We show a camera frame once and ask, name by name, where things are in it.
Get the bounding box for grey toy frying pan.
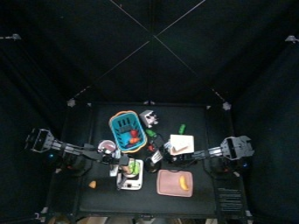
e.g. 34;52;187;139
117;159;143;191

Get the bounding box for pink cutting board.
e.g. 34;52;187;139
155;169;195;199

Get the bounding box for green toy leafy vegetable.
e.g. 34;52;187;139
130;161;142;176

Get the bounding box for thin white cord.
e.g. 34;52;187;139
71;0;209;100
107;0;227;102

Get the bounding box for white square plate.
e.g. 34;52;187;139
169;134;195;156

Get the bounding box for pink toy bowl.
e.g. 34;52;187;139
96;139;118;155

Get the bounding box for grey white toy animal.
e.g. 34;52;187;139
138;109;161;129

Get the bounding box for yellow toy banana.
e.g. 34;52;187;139
178;174;193;193

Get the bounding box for teal basket with orange rim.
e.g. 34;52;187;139
107;110;149;154

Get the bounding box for white text label sticker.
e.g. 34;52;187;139
218;186;243;214

